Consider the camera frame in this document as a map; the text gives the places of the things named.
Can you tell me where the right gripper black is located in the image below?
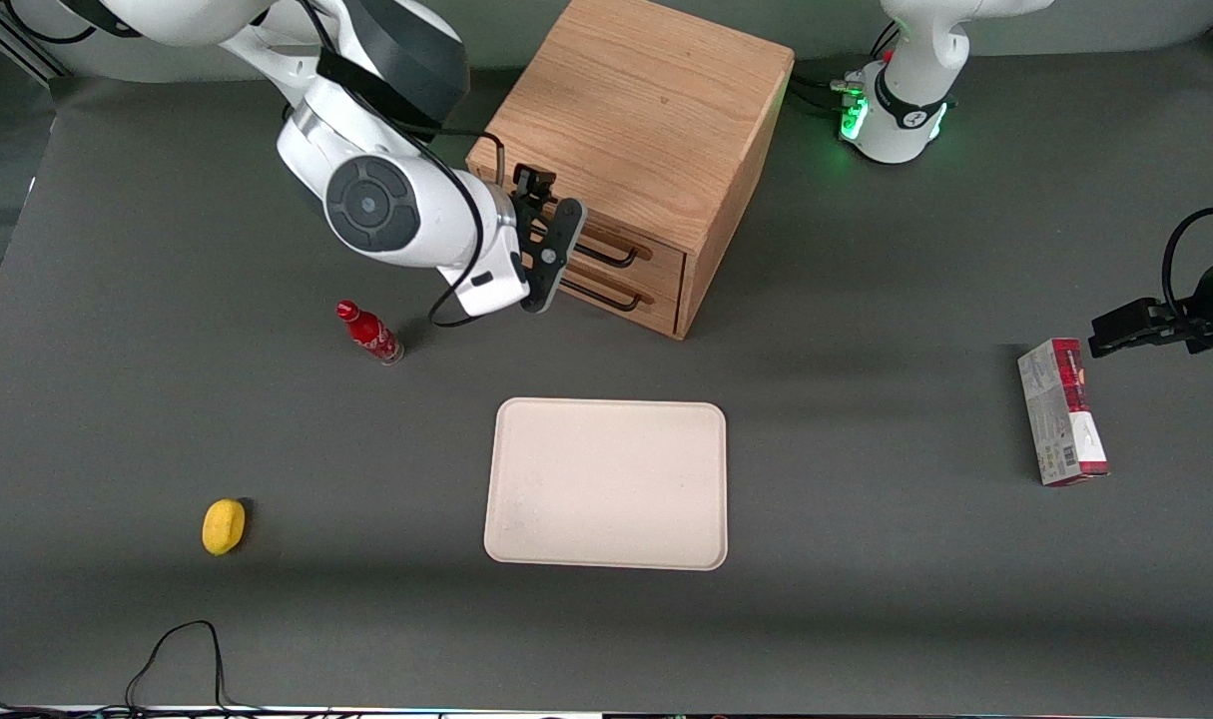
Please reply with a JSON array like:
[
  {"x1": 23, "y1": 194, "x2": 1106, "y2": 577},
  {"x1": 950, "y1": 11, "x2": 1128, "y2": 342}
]
[{"x1": 512, "y1": 166, "x2": 558, "y2": 293}]

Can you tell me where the black wire drawer handle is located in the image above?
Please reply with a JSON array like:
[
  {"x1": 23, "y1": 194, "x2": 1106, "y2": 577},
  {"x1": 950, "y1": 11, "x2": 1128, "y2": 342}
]
[
  {"x1": 561, "y1": 278, "x2": 657, "y2": 311},
  {"x1": 562, "y1": 236, "x2": 643, "y2": 269}
]

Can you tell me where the wooden drawer with notched front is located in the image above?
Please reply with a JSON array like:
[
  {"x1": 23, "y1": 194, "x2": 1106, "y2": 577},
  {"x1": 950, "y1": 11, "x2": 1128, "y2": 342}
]
[{"x1": 466, "y1": 160, "x2": 689, "y2": 298}]

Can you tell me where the wooden drawer cabinet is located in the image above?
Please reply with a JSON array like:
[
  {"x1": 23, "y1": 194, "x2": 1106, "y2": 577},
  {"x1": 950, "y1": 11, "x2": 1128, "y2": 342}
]
[{"x1": 466, "y1": 0, "x2": 795, "y2": 341}]

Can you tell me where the wooden drawer with plain front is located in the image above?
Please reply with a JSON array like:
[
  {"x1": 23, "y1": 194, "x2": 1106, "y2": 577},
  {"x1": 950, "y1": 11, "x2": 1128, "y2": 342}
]
[{"x1": 556, "y1": 270, "x2": 689, "y2": 341}]

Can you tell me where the red and grey carton box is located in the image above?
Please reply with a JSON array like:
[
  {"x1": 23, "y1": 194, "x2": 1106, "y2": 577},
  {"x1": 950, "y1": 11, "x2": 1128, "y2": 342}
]
[{"x1": 1017, "y1": 338, "x2": 1110, "y2": 487}]

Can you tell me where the red bottle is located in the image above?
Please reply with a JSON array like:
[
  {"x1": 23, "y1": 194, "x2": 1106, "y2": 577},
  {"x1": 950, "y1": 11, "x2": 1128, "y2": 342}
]
[{"x1": 335, "y1": 300, "x2": 405, "y2": 366}]

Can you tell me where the beige plastic tray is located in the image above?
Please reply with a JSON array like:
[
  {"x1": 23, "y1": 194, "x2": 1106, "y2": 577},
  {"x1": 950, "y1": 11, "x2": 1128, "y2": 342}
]
[{"x1": 483, "y1": 397, "x2": 729, "y2": 572}]

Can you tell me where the dark grey table mat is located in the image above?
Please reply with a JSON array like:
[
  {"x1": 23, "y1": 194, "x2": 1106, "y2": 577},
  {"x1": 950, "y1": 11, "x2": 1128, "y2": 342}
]
[{"x1": 0, "y1": 35, "x2": 1213, "y2": 712}]

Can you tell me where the yellow toy lemon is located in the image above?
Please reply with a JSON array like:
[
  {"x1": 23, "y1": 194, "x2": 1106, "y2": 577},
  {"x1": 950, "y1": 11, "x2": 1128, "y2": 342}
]
[{"x1": 202, "y1": 498, "x2": 248, "y2": 556}]

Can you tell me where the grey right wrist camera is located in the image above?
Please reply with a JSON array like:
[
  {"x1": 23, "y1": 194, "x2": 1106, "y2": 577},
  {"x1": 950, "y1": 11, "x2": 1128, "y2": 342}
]
[{"x1": 521, "y1": 197, "x2": 588, "y2": 314}]

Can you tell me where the black left gripper cable loop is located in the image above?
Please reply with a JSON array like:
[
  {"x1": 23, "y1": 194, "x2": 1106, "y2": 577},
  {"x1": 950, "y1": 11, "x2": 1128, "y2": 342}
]
[{"x1": 1161, "y1": 206, "x2": 1213, "y2": 321}]

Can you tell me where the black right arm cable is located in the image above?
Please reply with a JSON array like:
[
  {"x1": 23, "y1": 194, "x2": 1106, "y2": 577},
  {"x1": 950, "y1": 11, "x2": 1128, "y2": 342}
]
[{"x1": 306, "y1": 0, "x2": 512, "y2": 329}]

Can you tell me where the black left base cable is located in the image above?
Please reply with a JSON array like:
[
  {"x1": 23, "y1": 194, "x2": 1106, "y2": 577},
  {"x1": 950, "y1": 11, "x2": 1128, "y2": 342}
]
[{"x1": 788, "y1": 72, "x2": 862, "y2": 113}]

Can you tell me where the black cable on table edge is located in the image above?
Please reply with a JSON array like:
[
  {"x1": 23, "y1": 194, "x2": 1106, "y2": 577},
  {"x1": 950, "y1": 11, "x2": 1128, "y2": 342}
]
[{"x1": 0, "y1": 620, "x2": 268, "y2": 719}]

